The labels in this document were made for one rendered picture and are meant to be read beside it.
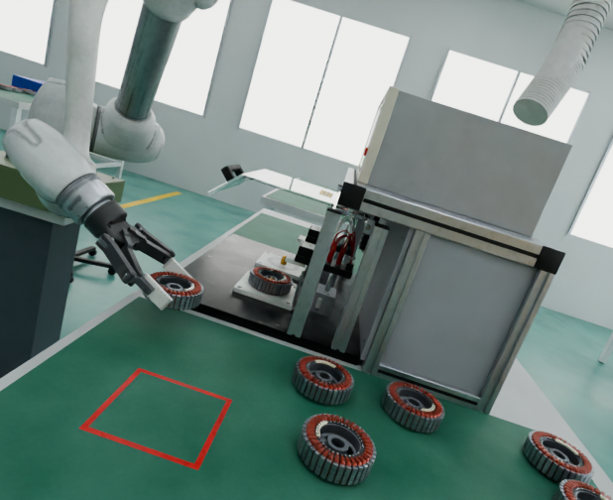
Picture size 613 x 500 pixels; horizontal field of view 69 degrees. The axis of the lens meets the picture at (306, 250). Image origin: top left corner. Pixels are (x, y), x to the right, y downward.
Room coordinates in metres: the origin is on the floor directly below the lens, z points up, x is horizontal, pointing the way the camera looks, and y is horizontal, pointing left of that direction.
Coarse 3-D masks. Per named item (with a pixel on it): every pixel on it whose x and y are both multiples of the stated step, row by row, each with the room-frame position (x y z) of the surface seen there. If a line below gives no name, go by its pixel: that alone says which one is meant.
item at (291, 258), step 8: (304, 248) 1.05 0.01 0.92; (312, 248) 1.06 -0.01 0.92; (288, 256) 1.07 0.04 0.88; (296, 256) 1.05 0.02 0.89; (304, 256) 1.05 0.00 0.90; (296, 264) 1.05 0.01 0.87; (304, 264) 1.05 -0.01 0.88; (344, 264) 1.10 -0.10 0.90; (328, 272) 1.04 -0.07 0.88; (336, 272) 1.04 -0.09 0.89; (344, 272) 1.04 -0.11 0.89; (352, 272) 1.05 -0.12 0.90; (328, 280) 1.05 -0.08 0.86; (328, 288) 1.05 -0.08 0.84
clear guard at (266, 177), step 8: (240, 176) 0.88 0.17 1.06; (248, 176) 0.89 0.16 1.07; (256, 176) 0.93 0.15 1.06; (264, 176) 0.97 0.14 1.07; (272, 176) 1.02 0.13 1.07; (280, 176) 1.07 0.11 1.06; (224, 184) 0.88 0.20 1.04; (232, 184) 0.95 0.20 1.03; (240, 184) 1.11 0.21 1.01; (264, 184) 0.88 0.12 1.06; (272, 184) 0.88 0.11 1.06; (280, 184) 0.92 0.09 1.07; (288, 184) 0.96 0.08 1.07; (296, 184) 1.01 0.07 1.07; (304, 184) 1.06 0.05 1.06; (208, 192) 0.88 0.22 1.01; (296, 192) 0.88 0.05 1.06; (304, 192) 0.90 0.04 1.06; (312, 192) 0.95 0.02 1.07; (336, 192) 1.10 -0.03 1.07; (320, 200) 0.88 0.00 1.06; (328, 200) 0.90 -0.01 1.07; (336, 200) 0.94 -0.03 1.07; (344, 208) 0.88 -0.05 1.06; (368, 216) 0.87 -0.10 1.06
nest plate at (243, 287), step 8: (248, 272) 1.15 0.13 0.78; (240, 280) 1.07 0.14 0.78; (240, 288) 1.01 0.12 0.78; (248, 288) 1.03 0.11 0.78; (296, 288) 1.14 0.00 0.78; (248, 296) 1.01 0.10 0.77; (256, 296) 1.01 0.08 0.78; (264, 296) 1.01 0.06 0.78; (272, 296) 1.03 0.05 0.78; (280, 296) 1.05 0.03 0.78; (288, 296) 1.06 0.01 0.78; (272, 304) 1.01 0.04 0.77; (280, 304) 1.01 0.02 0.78; (288, 304) 1.01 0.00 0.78
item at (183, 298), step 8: (160, 272) 0.83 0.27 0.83; (168, 272) 0.84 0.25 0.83; (160, 280) 0.81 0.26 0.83; (168, 280) 0.83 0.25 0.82; (176, 280) 0.84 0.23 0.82; (184, 280) 0.84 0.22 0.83; (192, 280) 0.84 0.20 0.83; (168, 288) 0.77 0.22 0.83; (176, 288) 0.82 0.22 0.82; (184, 288) 0.84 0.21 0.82; (192, 288) 0.80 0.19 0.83; (200, 288) 0.82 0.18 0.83; (176, 296) 0.76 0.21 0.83; (184, 296) 0.77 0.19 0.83; (192, 296) 0.78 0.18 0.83; (200, 296) 0.80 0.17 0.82; (176, 304) 0.76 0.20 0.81; (184, 304) 0.77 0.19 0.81; (192, 304) 0.78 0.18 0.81
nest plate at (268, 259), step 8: (264, 256) 1.34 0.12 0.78; (272, 256) 1.36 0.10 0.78; (280, 256) 1.39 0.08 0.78; (256, 264) 1.25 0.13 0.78; (264, 264) 1.26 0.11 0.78; (272, 264) 1.28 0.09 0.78; (280, 264) 1.31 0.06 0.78; (288, 264) 1.33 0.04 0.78; (288, 272) 1.25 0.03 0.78; (296, 272) 1.28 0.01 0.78
